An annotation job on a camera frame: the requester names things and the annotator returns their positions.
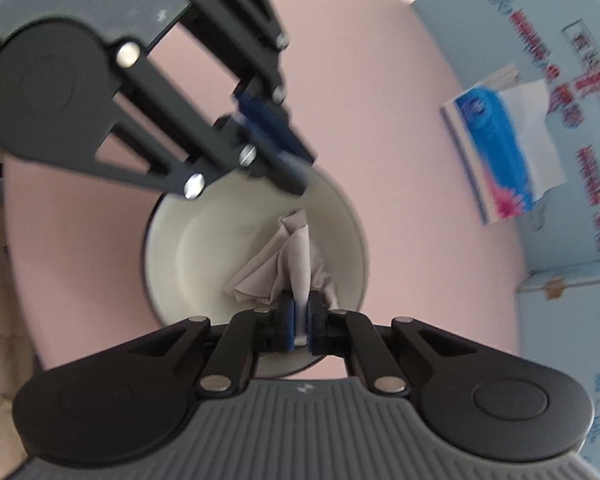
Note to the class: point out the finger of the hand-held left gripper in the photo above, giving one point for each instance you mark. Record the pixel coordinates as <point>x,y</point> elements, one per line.
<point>275,130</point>
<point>180,100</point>

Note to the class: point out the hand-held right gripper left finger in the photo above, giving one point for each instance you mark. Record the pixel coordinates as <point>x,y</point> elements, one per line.
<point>285,325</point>

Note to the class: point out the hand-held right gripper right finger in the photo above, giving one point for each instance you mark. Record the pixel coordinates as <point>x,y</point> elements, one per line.
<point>319,325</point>

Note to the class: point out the beige cleaning cloth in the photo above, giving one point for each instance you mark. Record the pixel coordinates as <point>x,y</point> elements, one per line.
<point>280,260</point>

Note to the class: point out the blue tissue box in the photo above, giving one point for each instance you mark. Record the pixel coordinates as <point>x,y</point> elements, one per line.
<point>485,160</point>

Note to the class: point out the blue cardboard panel red print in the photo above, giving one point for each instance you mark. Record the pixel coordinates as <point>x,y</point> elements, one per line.
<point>480,35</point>

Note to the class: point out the blue cardboard panel teal logos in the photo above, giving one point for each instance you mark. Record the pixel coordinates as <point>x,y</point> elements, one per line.
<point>570,335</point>

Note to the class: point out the white tissue sheet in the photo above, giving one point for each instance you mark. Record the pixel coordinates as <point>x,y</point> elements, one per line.
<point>530,130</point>

